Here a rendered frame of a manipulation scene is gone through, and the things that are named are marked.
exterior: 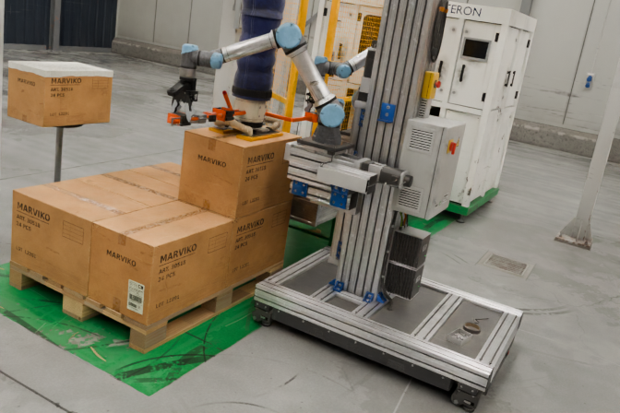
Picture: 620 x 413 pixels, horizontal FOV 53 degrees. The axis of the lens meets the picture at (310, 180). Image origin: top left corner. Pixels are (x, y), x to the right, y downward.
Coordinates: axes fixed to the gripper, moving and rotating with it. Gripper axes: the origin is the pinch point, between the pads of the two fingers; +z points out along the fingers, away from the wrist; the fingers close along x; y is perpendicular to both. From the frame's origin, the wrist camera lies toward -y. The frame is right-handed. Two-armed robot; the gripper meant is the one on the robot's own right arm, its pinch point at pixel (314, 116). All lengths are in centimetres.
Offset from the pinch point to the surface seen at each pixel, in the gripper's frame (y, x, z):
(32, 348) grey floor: 150, -47, 108
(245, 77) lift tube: 40, -24, -19
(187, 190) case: 60, -40, 46
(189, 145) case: 60, -42, 21
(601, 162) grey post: -283, 148, 29
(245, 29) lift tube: 39, -29, -45
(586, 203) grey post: -283, 145, 68
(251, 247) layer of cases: 40, -6, 75
